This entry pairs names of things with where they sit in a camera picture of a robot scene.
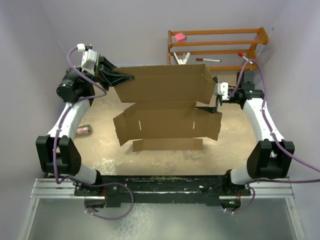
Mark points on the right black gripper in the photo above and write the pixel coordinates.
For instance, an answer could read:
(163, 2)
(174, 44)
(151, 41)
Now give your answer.
(210, 109)

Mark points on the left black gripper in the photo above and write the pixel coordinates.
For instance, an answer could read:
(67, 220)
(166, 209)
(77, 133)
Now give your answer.
(113, 79)

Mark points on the brown cardboard box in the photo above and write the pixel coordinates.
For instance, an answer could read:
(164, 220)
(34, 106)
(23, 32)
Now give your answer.
(161, 112)

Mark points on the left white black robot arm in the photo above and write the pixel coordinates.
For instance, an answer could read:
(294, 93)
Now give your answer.
(56, 151)

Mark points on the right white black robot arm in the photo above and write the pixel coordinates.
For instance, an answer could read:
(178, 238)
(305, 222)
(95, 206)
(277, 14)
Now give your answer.
(267, 160)

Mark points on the brown-capped white marker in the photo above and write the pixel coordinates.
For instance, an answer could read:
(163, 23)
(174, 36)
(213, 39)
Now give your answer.
(208, 60)

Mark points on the white clamp tool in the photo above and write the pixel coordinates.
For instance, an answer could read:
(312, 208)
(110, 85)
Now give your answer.
(182, 61)

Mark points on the red-capped white marker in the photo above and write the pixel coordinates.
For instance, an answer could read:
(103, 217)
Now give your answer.
(245, 58)

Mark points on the small pink green object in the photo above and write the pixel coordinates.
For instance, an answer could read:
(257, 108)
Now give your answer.
(84, 130)

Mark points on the wooden three-tier rack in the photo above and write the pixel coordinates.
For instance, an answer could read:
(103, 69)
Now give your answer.
(218, 44)

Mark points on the pink eraser block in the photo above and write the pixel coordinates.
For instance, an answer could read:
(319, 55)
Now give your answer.
(180, 37)

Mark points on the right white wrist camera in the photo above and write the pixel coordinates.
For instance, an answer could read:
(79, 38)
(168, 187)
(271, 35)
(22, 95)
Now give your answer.
(222, 90)

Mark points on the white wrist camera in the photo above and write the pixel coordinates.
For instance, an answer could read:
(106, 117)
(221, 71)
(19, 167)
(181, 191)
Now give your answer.
(222, 90)
(90, 58)

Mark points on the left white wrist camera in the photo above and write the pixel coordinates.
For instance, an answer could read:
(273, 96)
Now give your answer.
(90, 58)

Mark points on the aluminium extrusion frame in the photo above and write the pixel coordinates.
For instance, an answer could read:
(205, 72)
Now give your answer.
(55, 213)

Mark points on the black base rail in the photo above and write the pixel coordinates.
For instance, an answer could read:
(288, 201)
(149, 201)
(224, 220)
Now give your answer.
(210, 190)

